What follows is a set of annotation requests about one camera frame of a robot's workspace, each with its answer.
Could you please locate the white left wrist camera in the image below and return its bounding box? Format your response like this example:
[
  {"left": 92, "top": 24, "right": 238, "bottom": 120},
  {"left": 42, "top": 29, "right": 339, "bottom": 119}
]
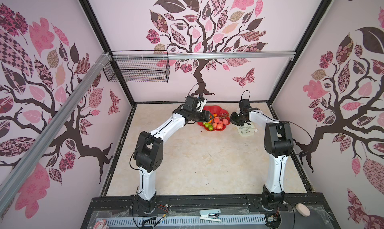
[{"left": 197, "top": 97, "right": 207, "bottom": 112}]

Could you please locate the purple fake grape bunch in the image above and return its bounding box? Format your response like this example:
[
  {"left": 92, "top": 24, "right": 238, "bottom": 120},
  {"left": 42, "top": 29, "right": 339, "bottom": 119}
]
[{"left": 218, "top": 111, "right": 230, "bottom": 121}]

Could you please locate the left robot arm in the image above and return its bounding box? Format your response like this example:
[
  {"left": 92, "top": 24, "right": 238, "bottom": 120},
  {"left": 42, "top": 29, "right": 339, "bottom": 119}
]
[{"left": 132, "top": 96, "right": 213, "bottom": 213}]

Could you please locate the black wire basket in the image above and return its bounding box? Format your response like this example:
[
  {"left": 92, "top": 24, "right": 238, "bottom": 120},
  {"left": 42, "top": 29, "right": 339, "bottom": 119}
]
[{"left": 103, "top": 49, "right": 171, "bottom": 83}]

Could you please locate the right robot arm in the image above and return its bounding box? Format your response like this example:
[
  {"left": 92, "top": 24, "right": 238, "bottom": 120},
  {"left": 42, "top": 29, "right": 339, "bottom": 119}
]
[{"left": 230, "top": 99, "right": 294, "bottom": 211}]

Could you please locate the white slotted cable duct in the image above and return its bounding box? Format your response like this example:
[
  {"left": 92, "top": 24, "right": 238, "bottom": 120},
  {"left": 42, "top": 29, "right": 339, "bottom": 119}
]
[{"left": 103, "top": 215, "right": 266, "bottom": 228}]

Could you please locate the red flower fruit bowl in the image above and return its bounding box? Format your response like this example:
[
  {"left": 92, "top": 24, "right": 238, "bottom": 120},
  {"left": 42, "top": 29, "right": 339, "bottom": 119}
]
[{"left": 198, "top": 105, "right": 230, "bottom": 132}]

